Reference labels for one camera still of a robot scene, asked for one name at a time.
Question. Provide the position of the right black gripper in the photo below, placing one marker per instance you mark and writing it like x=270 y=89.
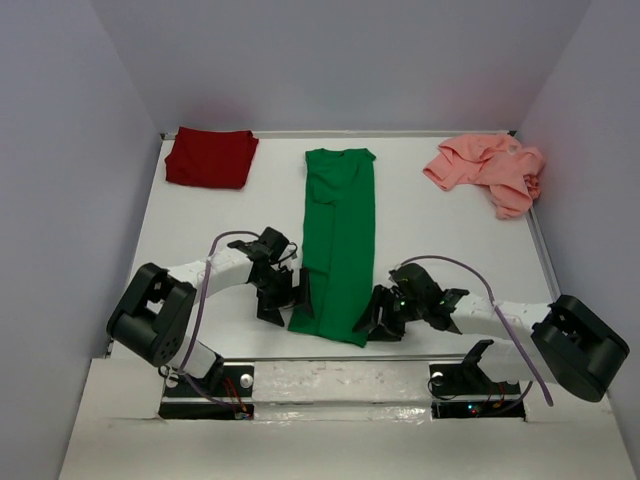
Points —
x=379 y=297

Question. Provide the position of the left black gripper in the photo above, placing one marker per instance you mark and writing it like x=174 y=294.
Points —
x=267 y=308

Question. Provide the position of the green t shirt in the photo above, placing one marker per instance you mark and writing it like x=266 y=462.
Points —
x=338 y=247

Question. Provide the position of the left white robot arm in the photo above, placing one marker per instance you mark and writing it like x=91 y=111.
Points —
x=159 y=316

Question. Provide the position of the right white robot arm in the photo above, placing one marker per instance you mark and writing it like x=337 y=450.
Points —
x=563 y=342

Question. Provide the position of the red folded t shirt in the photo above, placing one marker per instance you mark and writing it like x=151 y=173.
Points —
x=212 y=160

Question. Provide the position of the pink crumpled t shirt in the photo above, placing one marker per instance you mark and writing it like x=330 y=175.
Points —
x=497 y=163

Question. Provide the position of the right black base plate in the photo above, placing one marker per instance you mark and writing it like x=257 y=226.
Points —
x=464 y=392

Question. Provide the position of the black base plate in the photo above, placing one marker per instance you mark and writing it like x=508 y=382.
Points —
x=464 y=392
x=232 y=395

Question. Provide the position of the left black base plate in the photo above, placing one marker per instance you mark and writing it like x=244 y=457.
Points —
x=232 y=395

